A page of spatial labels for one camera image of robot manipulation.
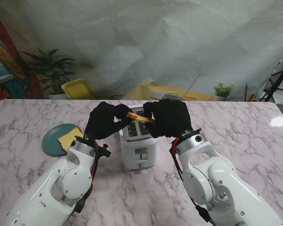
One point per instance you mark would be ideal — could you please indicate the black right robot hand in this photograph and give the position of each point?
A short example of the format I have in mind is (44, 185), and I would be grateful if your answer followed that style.
(172, 117)

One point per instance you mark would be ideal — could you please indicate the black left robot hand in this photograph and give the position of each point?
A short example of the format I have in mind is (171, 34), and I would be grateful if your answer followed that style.
(101, 122)

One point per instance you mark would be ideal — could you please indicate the toy toast slice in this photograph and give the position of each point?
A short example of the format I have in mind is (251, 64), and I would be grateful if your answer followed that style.
(140, 118)
(69, 139)

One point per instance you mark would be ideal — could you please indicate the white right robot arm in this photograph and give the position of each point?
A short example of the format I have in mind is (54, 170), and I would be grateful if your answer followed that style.
(214, 183)

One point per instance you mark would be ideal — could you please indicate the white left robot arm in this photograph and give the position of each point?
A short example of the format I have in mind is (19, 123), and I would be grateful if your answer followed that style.
(61, 188)

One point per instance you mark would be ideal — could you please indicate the silver open laptop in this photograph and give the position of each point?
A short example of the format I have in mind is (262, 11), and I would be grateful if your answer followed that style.
(167, 96)

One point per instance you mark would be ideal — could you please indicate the yellow desk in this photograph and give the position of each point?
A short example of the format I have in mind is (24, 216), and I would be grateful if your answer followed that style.
(143, 90)

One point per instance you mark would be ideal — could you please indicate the yellow plastic chair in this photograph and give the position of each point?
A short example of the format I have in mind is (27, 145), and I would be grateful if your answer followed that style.
(77, 89)

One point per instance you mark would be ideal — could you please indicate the teal round plate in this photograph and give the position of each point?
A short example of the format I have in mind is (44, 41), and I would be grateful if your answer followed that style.
(50, 141)

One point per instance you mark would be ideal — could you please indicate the white two-slot toaster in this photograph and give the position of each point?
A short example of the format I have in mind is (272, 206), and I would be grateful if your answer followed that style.
(141, 162)

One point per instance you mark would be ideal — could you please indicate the small green potted plant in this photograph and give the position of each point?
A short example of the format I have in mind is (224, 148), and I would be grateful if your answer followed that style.
(222, 90)

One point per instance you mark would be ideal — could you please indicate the large leafy potted plant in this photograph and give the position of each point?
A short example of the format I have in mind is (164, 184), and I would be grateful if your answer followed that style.
(53, 68)

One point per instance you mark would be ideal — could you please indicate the white backdrop sheet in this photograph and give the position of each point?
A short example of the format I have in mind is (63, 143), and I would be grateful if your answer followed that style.
(155, 35)

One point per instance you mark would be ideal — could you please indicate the colourful mural banner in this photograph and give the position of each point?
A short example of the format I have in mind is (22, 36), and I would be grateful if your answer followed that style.
(4, 58)

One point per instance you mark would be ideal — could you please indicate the black tripod stand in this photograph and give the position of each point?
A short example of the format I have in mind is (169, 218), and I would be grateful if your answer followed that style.
(281, 75)

